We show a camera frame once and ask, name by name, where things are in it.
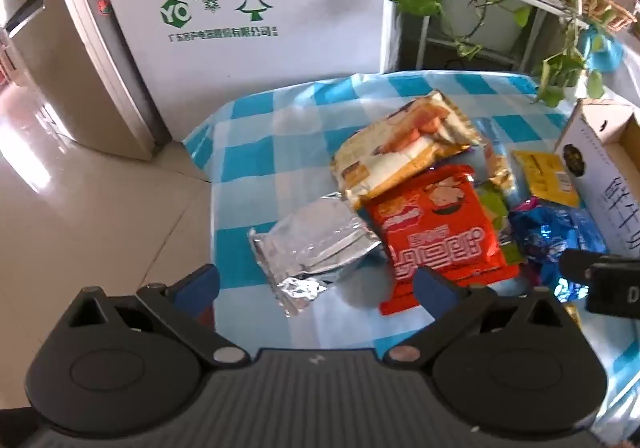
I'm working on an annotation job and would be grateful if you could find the green cracker packet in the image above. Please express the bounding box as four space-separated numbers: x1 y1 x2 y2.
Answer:
475 180 527 269

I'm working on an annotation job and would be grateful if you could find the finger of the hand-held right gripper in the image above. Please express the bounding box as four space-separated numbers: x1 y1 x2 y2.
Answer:
559 248 601 286

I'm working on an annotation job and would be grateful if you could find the blue plastic object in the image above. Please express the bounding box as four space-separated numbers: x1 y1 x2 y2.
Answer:
582 25 623 74

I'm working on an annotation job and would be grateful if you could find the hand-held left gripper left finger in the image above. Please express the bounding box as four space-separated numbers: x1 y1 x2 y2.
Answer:
67 264 249 370

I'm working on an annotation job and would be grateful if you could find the blue checked tablecloth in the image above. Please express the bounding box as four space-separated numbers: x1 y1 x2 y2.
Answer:
182 70 640 448

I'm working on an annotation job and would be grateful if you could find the wicker basket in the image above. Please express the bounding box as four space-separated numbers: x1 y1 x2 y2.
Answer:
575 0 638 34

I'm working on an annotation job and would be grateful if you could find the light blue snack packet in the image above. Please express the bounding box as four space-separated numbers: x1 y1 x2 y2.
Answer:
472 118 517 194

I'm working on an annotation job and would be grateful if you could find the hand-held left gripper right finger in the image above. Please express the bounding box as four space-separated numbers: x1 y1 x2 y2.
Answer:
382 267 568 370

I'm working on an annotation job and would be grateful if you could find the white refrigerator with tree print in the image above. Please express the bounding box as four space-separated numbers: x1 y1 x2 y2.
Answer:
0 0 401 161

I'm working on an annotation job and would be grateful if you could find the cardboard box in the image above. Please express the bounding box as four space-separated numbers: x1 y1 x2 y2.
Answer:
554 98 640 259

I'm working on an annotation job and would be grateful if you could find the shiny blue snack packet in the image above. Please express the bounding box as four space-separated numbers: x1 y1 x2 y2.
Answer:
507 198 608 301

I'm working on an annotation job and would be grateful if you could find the silver foil packet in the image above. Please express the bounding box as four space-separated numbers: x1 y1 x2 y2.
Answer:
247 193 383 318

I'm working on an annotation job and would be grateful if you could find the cream biscuit packet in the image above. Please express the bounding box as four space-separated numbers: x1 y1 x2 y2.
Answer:
332 89 483 209

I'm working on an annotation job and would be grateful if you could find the red snack packet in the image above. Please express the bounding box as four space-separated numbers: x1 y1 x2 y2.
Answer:
361 164 521 316

